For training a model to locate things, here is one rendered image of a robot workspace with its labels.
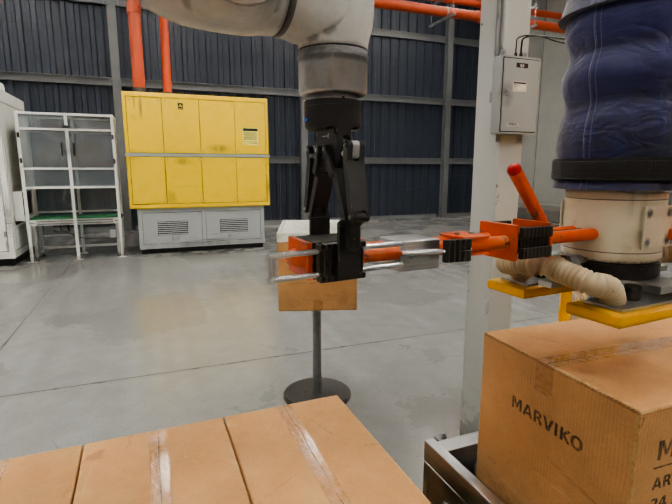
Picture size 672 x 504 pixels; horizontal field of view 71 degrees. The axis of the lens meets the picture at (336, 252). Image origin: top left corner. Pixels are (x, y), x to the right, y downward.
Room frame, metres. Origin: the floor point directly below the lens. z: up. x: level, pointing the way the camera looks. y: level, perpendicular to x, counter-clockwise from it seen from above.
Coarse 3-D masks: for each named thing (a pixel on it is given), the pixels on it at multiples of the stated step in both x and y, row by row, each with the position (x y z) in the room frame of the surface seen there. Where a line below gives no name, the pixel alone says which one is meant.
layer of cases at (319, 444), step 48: (192, 432) 1.31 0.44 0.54; (240, 432) 1.31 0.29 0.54; (288, 432) 1.31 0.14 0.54; (336, 432) 1.31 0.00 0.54; (0, 480) 1.08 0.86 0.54; (48, 480) 1.08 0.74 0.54; (96, 480) 1.08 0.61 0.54; (144, 480) 1.08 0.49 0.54; (192, 480) 1.08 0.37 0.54; (240, 480) 1.08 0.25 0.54; (288, 480) 1.08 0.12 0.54; (336, 480) 1.08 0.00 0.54; (384, 480) 1.08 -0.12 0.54
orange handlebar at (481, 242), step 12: (564, 228) 0.86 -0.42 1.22; (588, 228) 0.84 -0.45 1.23; (480, 240) 0.72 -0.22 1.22; (492, 240) 0.73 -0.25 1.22; (504, 240) 0.74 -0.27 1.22; (552, 240) 0.79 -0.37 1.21; (564, 240) 0.80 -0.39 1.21; (576, 240) 0.82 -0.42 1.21; (372, 252) 0.64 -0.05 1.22; (384, 252) 0.64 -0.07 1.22; (396, 252) 0.65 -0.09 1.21; (480, 252) 0.72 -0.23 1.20; (288, 264) 0.62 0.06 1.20; (300, 264) 0.60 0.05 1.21; (312, 264) 0.60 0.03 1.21
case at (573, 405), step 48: (528, 336) 1.04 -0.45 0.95; (576, 336) 1.04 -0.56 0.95; (624, 336) 1.04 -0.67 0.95; (528, 384) 0.93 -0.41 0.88; (576, 384) 0.81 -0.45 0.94; (624, 384) 0.79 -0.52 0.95; (480, 432) 1.06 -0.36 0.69; (528, 432) 0.92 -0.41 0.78; (576, 432) 0.80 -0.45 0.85; (624, 432) 0.72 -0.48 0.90; (480, 480) 1.05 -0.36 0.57; (528, 480) 0.91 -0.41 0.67; (576, 480) 0.79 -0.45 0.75; (624, 480) 0.71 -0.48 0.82
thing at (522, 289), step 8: (488, 280) 0.95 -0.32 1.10; (496, 280) 0.94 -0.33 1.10; (504, 280) 0.94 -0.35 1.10; (512, 280) 0.92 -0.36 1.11; (528, 280) 0.92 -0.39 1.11; (536, 280) 0.92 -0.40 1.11; (496, 288) 0.93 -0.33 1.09; (504, 288) 0.91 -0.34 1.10; (512, 288) 0.89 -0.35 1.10; (520, 288) 0.88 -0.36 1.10; (528, 288) 0.88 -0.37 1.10; (536, 288) 0.88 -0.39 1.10; (544, 288) 0.89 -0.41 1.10; (552, 288) 0.90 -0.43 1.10; (560, 288) 0.91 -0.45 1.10; (568, 288) 0.92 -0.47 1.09; (520, 296) 0.87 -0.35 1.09; (528, 296) 0.87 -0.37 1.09; (536, 296) 0.88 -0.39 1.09
